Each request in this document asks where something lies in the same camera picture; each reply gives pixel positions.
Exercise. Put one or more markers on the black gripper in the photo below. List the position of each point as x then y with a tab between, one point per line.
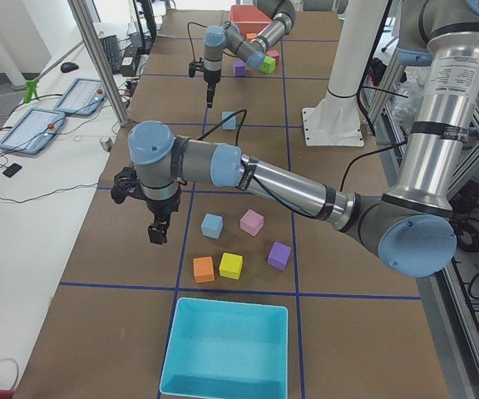
211	77
163	207

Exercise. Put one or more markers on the light blue block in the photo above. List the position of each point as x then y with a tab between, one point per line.
228	121
212	226

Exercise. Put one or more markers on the purple block right side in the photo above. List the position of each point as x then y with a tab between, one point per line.
239	69

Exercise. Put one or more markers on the purple block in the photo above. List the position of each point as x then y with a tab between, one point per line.
239	69
279	256

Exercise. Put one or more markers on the orange block left side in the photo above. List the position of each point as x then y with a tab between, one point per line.
203	269

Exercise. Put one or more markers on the red block beside green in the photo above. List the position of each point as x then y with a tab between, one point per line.
275	55

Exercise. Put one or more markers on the yellow block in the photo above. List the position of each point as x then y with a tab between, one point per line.
231	265

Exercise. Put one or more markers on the pink plastic tray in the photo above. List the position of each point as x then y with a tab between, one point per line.
249	19

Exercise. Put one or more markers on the pink block left side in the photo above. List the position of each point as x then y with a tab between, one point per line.
252	222

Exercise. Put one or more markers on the metal cylinder weight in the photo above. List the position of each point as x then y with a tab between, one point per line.
106	143

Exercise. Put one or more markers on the black keyboard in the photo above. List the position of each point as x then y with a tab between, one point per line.
110	47

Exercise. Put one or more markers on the purple block left side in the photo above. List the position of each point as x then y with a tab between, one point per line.
279	256

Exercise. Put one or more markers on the teach pendant far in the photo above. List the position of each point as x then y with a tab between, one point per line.
82	97

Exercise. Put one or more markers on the teach pendant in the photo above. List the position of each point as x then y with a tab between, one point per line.
33	131
82	97

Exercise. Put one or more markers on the cyan plastic tray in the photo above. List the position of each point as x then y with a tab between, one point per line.
221	349

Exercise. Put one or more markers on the black computer mouse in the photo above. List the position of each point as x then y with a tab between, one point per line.
67	67

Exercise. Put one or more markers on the black phone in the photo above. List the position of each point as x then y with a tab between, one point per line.
11	170

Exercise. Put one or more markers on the teach pendant near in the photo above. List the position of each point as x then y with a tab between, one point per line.
33	131

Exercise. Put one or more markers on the green clamp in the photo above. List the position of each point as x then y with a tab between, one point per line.
31	91

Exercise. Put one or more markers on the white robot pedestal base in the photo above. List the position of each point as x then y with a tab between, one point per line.
335	121

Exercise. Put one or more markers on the aluminium camera post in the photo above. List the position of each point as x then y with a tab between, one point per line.
93	46

